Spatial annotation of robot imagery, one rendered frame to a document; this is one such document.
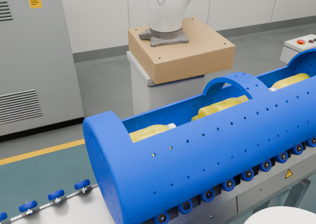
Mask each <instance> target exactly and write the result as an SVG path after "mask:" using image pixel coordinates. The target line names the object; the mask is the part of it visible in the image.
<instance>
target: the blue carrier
mask: <svg viewBox="0 0 316 224"><path fill-rule="evenodd" d="M300 73H306V74H308V75H309V76H310V78H307V79H305V80H302V81H299V82H297V83H294V84H292V85H289V86H286V87H283V88H280V89H278V90H275V91H272V92H271V91H270V90H269V88H271V87H272V85H273V84H274V83H275V82H277V81H279V80H282V79H285V78H288V77H291V76H294V75H297V74H300ZM225 83H228V84H229V85H226V86H223V85H224V84H225ZM242 95H245V96H246V97H247V98H248V99H249V100H248V101H245V102H242V103H240V104H237V105H234V106H232V107H229V108H226V109H224V110H221V111H218V112H216V113H213V114H210V115H207V116H205V117H202V118H199V119H197V120H194V121H191V119H192V117H194V116H197V115H198V111H199V110H200V109H201V108H203V107H206V106H209V105H211V104H214V103H217V102H219V101H222V100H225V99H228V98H233V97H240V96H242ZM156 124H162V125H169V124H175V126H176V127H175V128H172V129H169V130H167V131H164V132H161V133H159V134H156V135H153V136H151V137H148V138H145V139H142V140H140V141H137V142H135V143H133V142H132V139H131V137H130V135H129V133H132V132H134V131H137V130H140V129H144V128H146V127H149V126H152V125H156ZM83 134H84V139H85V144H86V148H87V153H88V156H89V159H90V162H91V166H92V169H93V172H94V175H95V178H96V181H97V183H98V186H99V189H100V191H101V194H102V196H103V199H104V201H105V204H106V206H107V208H108V210H109V212H110V214H111V216H112V218H113V220H114V222H115V223H116V224H141V223H143V222H145V221H147V220H149V219H151V218H153V217H155V216H157V215H159V214H161V213H163V212H165V211H167V210H169V209H171V208H173V207H175V206H177V205H179V204H181V203H183V202H185V201H187V200H189V199H191V198H193V197H195V196H197V195H199V194H201V193H203V192H205V191H207V190H209V189H211V188H213V187H214V186H216V185H218V184H220V183H222V182H224V181H226V180H228V179H230V178H232V177H234V176H236V175H238V174H240V173H242V172H244V171H246V170H248V169H250V168H252V167H254V166H256V165H258V164H260V163H262V162H264V161H266V160H268V159H270V158H272V157H274V156H276V155H278V154H280V153H282V152H284V151H286V150H288V149H290V148H292V147H294V146H296V145H298V144H300V143H302V142H304V141H306V140H308V139H310V138H312V137H314V136H316V47H314V48H312V49H308V50H305V51H302V52H300V53H298V54H297V55H295V56H294V57H293V58H292V59H291V60H290V61H289V63H288V64H287V66H284V67H281V68H278V69H275V70H272V71H269V72H266V73H263V74H260V75H257V76H252V75H250V74H248V73H244V72H233V73H230V74H227V75H224V76H221V77H217V78H214V79H212V80H211V81H209V82H208V84H207V85H206V86H205V88H204V90H203V93H202V94H199V95H195V96H192V97H189V98H186V99H183V100H180V101H177V102H174V103H171V104H168V105H165V106H162V107H159V108H156V109H153V110H150V111H147V112H143V113H140V114H137V115H135V116H131V117H128V118H125V119H122V120H120V119H119V118H118V116H117V115H116V114H115V113H114V112H112V111H106V112H103V113H100V114H97V115H94V116H90V117H87V118H85V119H84V121H83ZM170 147H171V148H172V149H170ZM152 154H154V156H153V155H152Z"/></svg>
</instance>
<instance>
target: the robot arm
mask: <svg viewBox="0 0 316 224"><path fill-rule="evenodd" d="M190 2H191V0H148V15H149V22H150V28H147V29H145V31H144V32H140V33H139V39H149V40H150V46H151V47H157V46H165V45H173V44H181V43H183V44H187V43H189V39H188V38H187V37H186V36H185V34H184V33H183V30H182V22H183V16H184V13H185V9H186V7H187V6H188V5H189V3H190Z"/></svg>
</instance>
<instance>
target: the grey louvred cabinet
mask: <svg viewBox="0 0 316 224"><path fill-rule="evenodd" d="M84 117H85V114H84V109H83V104H82V99H81V95H80V90H79V84H78V79H77V74H76V69H75V64H74V59H73V54H72V49H71V43H70V38H69V34H68V29H67V24H66V19H65V14H64V9H63V3H62V0H0V142H4V141H8V140H13V139H18V138H22V137H26V136H30V135H34V134H38V133H43V132H47V131H52V130H56V129H60V128H64V127H68V126H73V125H77V124H82V123H83V121H84Z"/></svg>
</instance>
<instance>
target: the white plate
mask: <svg viewBox="0 0 316 224"><path fill-rule="evenodd" d="M244 224H316V214H314V213H312V212H309V211H306V210H303V209H298V208H294V207H284V206H280V207H270V208H266V209H263V210H260V211H258V212H256V213H255V214H253V215H252V216H251V217H249V218H248V219H247V220H246V222H245V223H244Z"/></svg>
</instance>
